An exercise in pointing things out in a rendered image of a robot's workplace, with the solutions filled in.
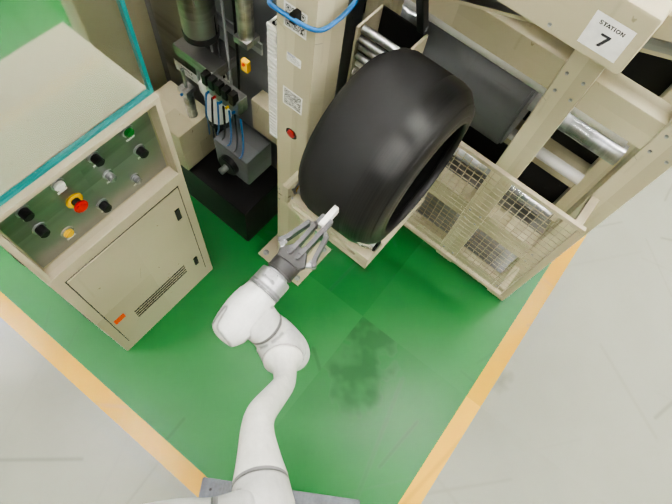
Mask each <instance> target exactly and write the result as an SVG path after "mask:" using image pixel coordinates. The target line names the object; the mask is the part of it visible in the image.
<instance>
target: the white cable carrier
mask: <svg viewBox="0 0 672 504"><path fill-rule="evenodd" d="M276 19H277V15H276V16H275V17H274V18H272V19H271V20H270V21H267V22H266V26H267V31H268V32H267V45H268V46H267V49H268V51H267V53H268V55H267V57H268V59H267V62H268V63H267V64H268V70H269V71H268V82H269V83H268V85H269V86H268V89H269V90H268V92H269V93H268V96H269V125H270V126H269V128H270V129H269V131H270V132H269V133H270V134H271V135H272V136H273V137H275V138H276V139H277V25H276V24H277V20H276ZM275 20H276V21H275ZM275 25H276V26H275Z"/></svg>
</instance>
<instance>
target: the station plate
mask: <svg viewBox="0 0 672 504"><path fill-rule="evenodd" d="M636 34H637V33H636V32H634V31H633V30H631V29H629V28H628V27H626V26H624V25H623V24H621V23H619V22H618V21H616V20H614V19H613V18H611V17H609V16H608V15H606V14H604V13H603V12H601V11H599V10H597V12H596V13H595V15H594V16H593V18H592V19H591V21H590V22H589V24H588V25H587V27H586V28H585V29H584V31H583V32H582V34H581V35H580V37H579V38H578V40H577V41H578V42H580V43H581V44H583V45H585V46H586V47H588V48H590V49H591V50H593V51H594V52H596V53H598V54H599V55H601V56H602V57H604V58H606V59H607V60H609V61H610V62H612V63H614V62H615V61H616V59H617V58H618V57H619V56H620V54H621V53H622V52H623V51H624V49H625V48H626V47H627V46H628V44H629V43H630V42H631V41H632V39H633V38H634V37H635V36H636Z"/></svg>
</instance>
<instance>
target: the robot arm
mask: <svg viewBox="0 0 672 504"><path fill-rule="evenodd" d="M338 213H339V207H337V206H336V205H334V206H333V207H332V208H331V210H330V211H329V212H328V213H327V214H326V215H325V214H324V213H323V214H321V215H320V217H319V218H318V219H317V220H316V221H310V220H309V219H308V220H306V221H305V222H303V223H302V224H300V225H299V226H297V227H296V228H294V229H293V230H292V231H290V232H289V233H287V234H286V235H282V236H279V237H278V241H279V243H280V246H281V247H280V248H279V251H278V253H277V254H276V255H275V256H274V258H273V259H272V260H271V261H270V262H269V263H268V266H269V267H268V266H266V265H263V266H262V267H261V268H260V269H259V270H258V271H257V272H256V273H255V274H254V275H253V276H252V277H251V278H250V280H249V281H248V282H247V283H245V284H244V285H242V286H241V287H239V288H238V289H237V290H236V291H235V292H234V293H233V294H232V295H231V296H230V297H229V298H228V299H227V301H226V302H225V303H224V305H223V306H222V307H221V309H220V310H219V312H218V313H217V315H216V316H215V318H214V320H213V323H212V328H213V331H214V333H215V334H216V336H217V337H218V338H219V339H220V340H222V341H223V342H224V343H225V344H227V345H228V346H230V347H234V346H238V345H240V344H243V343H244V342H246V341H247V340H249V341H251V342H252V343H253V344H254V345H255V346H256V348H257V352H258V354H259V356H260V358H261V360H262V362H263V365H264V367H265V369H266V370H267V371H269V372H270V373H273V377H274V379H273V380H272V381H271V382H270V383H269V384H268V385H267V386H266V387H265V388H264V389H263V390H262V391H261V392H260V393H259V394H258V395H257V396H256V397H255V398H254V399H253V400H252V402H251V403H250V404H249V406H248V407H247V409H246V411H245V414H244V416H243V419H242V423H241V428H240V435H239V443H238V451H237V458H236V465H235V470H234V476H233V481H232V492H230V493H227V494H223V495H220V496H215V497H213V498H212V497H206V498H196V497H189V498H177V499H169V500H162V501H156V502H150V503H145V504H295V499H294V496H293V492H292V489H291V485H290V481H289V476H288V472H287V470H286V467H285V464H284V462H283V459H282V456H281V453H280V450H279V447H278V443H277V440H276V437H275V432H274V421H275V418H276V416H277V415H278V413H279V412H280V410H281V409H282V407H283V406H284V404H285V403H286V401H287V400H288V398H289V397H290V395H291V393H292V392H293V390H294V387H295V383H296V375H297V371H299V370H301V369H302V368H304V367H305V365H306V364H307V363H308V361H309V358H310V350H309V346H308V343H307V341H306V339H305V338H304V336H303V335H302V334H301V333H300V331H299V330H298V329H297V328H296V327H295V326H294V325H293V324H292V323H291V322H290V321H288V320H287V319H286V318H285V317H283V316H282V315H280V314H279V313H278V312H277V310H276V309H275V307H274V305H275V304H276V303H277V302H278V301H279V299H280V298H281V297H282V296H283V295H284V293H285V292H286V291H287V290H288V289H289V285H288V284H287V283H290V282H291V281H292V280H293V279H294V278H295V277H296V276H297V275H298V273H299V272H300V271H302V270H304V269H305V268H310V269H312V270H316V266H317V261H318V259H319V257H320V255H321V253H322V251H323V250H324V248H325V246H326V244H327V242H328V240H329V235H328V234H327V230H328V229H329V228H330V227H331V226H332V225H333V220H332V219H333V218H334V217H335V216H336V215H337V214H338ZM307 228H308V229H307ZM317 228H319V229H320V230H319V231H318V232H317V234H316V235H315V236H314V237H313V238H312V239H311V240H310V241H309V242H308V244H307V245H306V246H304V247H303V248H301V247H302V245H303V244H304V243H305V242H306V240H307V239H308V238H309V237H310V236H311V235H312V234H313V233H314V231H315V230H316V229H317ZM306 229H307V230H306ZM304 230H306V231H305V232H304V234H303V235H302V236H301V237H300V238H299V239H298V240H297V241H296V242H295V243H293V244H289V245H285V244H287V242H288V241H290V240H291V239H293V238H294V237H296V236H297V235H299V234H300V233H301V232H303V231H304ZM322 237H323V238H322ZM321 238H322V240H321V242H320V244H319V246H318V248H317V250H316V252H315V254H314V256H313V258H312V260H310V261H309V262H308V263H307V254H308V253H309V251H310V250H311V249H312V248H313V247H314V246H315V245H316V244H317V242H318V241H319V240H320V239H321Z"/></svg>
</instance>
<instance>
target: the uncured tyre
mask: <svg viewBox="0 0 672 504"><path fill-rule="evenodd" d="M474 114H475V104H474V98H473V93H472V90H471V89H470V88H469V87H468V86H467V84H466V83H465V82H464V81H462V80H461V79H459V78H458V77H456V76H455V75H453V74H452V73H450V72H449V71H447V70H446V69H444V68H443V67H441V66H440V65H438V64H437V63H435V62H434V61H432V60H431V59H429V58H428V57H426V56H425V55H423V54H422V53H420V52H419V51H416V50H413V49H409V48H399V49H395V50H392V51H388V52H384V53H381V54H379V55H377V56H375V57H374V58H372V59H371V60H370V61H368V62H367V63H366V64H365V65H363V66H362V67H361V68H360V69H359V70H358V71H357V72H356V73H355V74H354V75H353V76H352V77H351V78H350V79H349V80H348V81H347V83H346V84H345V85H344V86H343V87H342V88H341V90H340V91H339V92H338V93H337V95H336V96H335V97H334V99H333V100H332V102H331V103H330V104H329V106H328V107H327V109H326V110H325V112H324V113H323V115H322V117H321V118H320V120H319V122H318V123H317V125H316V127H315V129H314V131H313V132H312V134H311V136H310V138H309V141H308V143H307V145H306V147H305V150H304V152H303V155H302V158H301V162H300V166H299V171H298V181H299V189H300V196H301V199H302V201H303V202H304V203H305V205H306V206H307V208H308V209H309V210H310V211H312V212H313V213H314V214H316V215H317V216H318V217H320V215H321V214H323V213H324V214H325V215H326V214H327V213H328V212H329V211H330V210H331V208H332V207H333V206H334V205H336V206H337V207H339V213H338V214H337V215H336V216H335V217H334V218H333V219H332V220H333V225H332V226H331V227H332V228H334V229H335V230H336V231H337V232H339V233H340V234H341V235H342V236H344V237H345V238H346V239H348V240H349V241H351V242H353V243H356V244H358V242H359V243H363V244H375V243H378V242H380V241H381V240H383V239H384V238H385V237H386V236H387V235H388V234H389V233H390V232H392V231H393V230H394V229H395V228H396V227H397V226H398V225H399V224H400V223H401V222H402V221H403V220H404V219H405V217H406V216H407V215H408V214H409V213H410V212H411V211H412V210H413V209H414V207H415V206H416V205H417V204H418V203H419V201H420V200H421V199H422V198H423V196H424V195H425V194H426V193H427V191H428V190H429V189H430V187H431V186H432V185H433V183H434V182H435V181H436V179H437V178H438V177H439V175H440V174H441V172H442V171H443V169H444V168H445V167H446V165H447V164H448V162H449V161H450V159H451V158H452V156H453V154H454V153H455V151H456V150H457V148H458V146H459V144H460V143H461V141H462V139H463V137H464V135H465V133H466V132H467V130H468V128H469V126H470V124H471V122H472V120H473V117H474Z"/></svg>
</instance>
